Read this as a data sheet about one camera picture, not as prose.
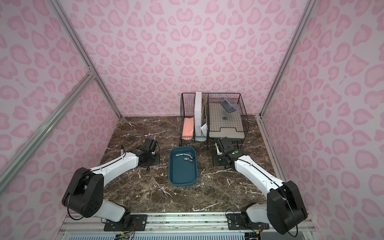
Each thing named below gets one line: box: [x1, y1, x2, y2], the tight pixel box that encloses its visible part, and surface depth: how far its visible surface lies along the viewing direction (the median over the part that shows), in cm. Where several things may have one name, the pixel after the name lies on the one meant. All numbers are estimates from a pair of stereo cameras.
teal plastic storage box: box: [168, 146, 198, 187], surface depth 95 cm
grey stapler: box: [221, 98, 236, 113], surface depth 96 cm
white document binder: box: [194, 91, 203, 137], surface depth 95 cm
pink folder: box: [182, 117, 194, 141], surface depth 115 cm
